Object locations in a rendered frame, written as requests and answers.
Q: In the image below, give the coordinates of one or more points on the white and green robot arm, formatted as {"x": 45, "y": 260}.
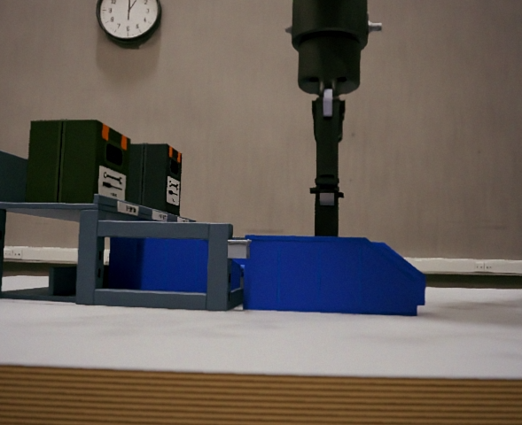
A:
{"x": 349, "y": 18}

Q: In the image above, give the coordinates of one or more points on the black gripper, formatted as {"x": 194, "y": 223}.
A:
{"x": 324, "y": 63}

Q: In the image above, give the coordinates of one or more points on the grey metal shelf rack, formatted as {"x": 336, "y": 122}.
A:
{"x": 83, "y": 285}

